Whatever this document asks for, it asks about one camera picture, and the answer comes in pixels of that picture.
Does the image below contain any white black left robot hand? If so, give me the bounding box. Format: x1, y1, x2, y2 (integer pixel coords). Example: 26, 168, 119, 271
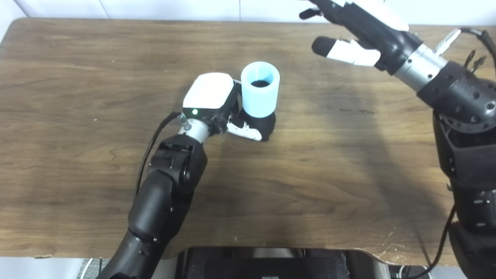
182, 72, 272, 142

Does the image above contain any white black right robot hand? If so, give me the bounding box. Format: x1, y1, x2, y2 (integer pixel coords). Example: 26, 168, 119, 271
299, 0, 424, 75

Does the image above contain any light-blue hose piece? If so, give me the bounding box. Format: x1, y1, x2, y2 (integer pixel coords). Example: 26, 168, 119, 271
241, 62, 281, 119

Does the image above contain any black plastic nozzle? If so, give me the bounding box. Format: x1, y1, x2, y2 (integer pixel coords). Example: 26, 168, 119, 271
237, 110, 277, 142

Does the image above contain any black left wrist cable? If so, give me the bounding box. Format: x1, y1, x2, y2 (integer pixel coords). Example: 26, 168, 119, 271
135, 112, 192, 196

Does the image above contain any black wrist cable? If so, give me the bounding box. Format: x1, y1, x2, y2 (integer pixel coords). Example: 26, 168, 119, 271
407, 27, 496, 279
135, 112, 192, 196

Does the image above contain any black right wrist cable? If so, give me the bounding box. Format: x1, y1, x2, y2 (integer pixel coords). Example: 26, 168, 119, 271
407, 27, 496, 279

